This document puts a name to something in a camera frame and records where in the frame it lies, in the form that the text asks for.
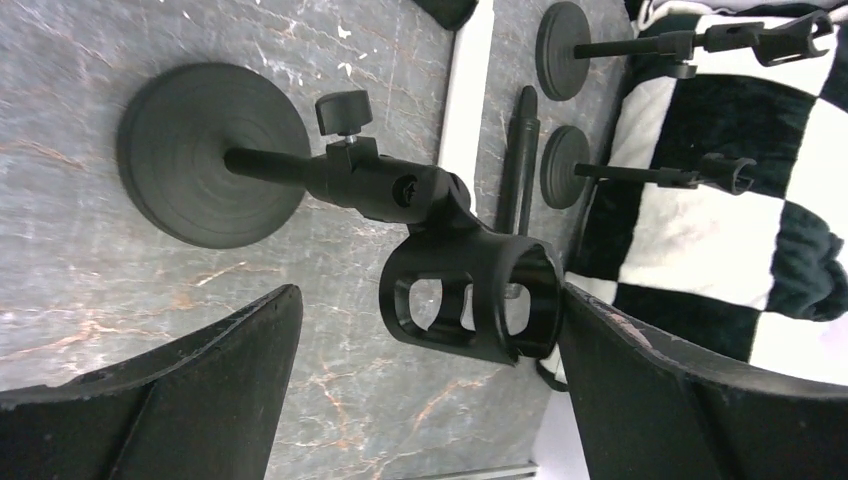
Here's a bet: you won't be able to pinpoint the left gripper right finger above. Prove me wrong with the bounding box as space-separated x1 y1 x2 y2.
559 283 847 479

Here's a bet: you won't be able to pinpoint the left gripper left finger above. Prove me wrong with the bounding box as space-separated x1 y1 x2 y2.
1 285 303 479

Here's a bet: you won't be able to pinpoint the black mic stand front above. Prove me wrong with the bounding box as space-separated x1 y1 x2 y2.
115 62 562 365

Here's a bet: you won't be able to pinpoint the black mic stand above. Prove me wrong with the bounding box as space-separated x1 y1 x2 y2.
115 62 562 365
539 125 757 210
535 1 835 101

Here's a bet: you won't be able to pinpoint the black mic stand right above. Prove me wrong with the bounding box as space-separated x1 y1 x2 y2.
539 125 757 210

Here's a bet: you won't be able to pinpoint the black mic stand back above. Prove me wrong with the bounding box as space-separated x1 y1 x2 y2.
535 1 835 101

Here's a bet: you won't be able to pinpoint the checkered black white bag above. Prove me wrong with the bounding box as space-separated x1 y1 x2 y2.
541 4 847 384

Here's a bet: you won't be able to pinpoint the black microphone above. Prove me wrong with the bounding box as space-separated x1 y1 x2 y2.
494 85 540 236

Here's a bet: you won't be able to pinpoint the white microphone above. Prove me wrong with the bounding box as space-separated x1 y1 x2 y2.
437 0 495 212

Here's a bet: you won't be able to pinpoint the striped black white cloth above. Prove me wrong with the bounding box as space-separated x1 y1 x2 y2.
413 0 478 32

